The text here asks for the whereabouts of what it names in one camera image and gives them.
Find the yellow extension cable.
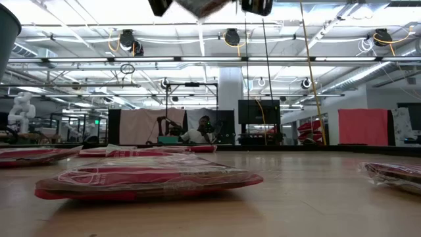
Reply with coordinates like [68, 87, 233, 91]
[298, 0, 328, 146]

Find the long white light bar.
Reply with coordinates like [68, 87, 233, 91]
[8, 56, 421, 63]

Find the red cloth partition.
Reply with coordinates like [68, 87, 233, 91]
[337, 108, 389, 146]

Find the beige cloth partition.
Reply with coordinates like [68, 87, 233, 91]
[118, 108, 186, 145]

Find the person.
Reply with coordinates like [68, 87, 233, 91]
[180, 115, 218, 145]

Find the white humanoid robot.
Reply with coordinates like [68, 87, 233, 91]
[7, 91, 36, 135]

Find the white floral cloth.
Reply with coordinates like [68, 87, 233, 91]
[391, 107, 412, 145]

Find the red storage bin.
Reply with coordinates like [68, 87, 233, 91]
[297, 131, 322, 142]
[297, 120, 322, 132]

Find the black monitor screen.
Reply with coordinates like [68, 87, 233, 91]
[238, 99, 281, 125]
[396, 102, 421, 145]

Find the black camera gantry frame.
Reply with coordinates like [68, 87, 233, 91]
[164, 82, 220, 111]

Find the red Orville popcorn bag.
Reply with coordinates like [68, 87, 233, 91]
[179, 144, 218, 154]
[357, 161, 421, 196]
[173, 0, 238, 20]
[34, 153, 264, 202]
[78, 143, 185, 158]
[0, 144, 84, 169]

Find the black aluminium table frame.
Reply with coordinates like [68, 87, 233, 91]
[0, 142, 421, 156]

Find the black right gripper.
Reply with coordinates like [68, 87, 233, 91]
[241, 0, 274, 16]

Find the silver ventilation duct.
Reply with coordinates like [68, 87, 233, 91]
[320, 61, 421, 95]

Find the teal storage bin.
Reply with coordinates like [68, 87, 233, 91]
[157, 135, 180, 145]

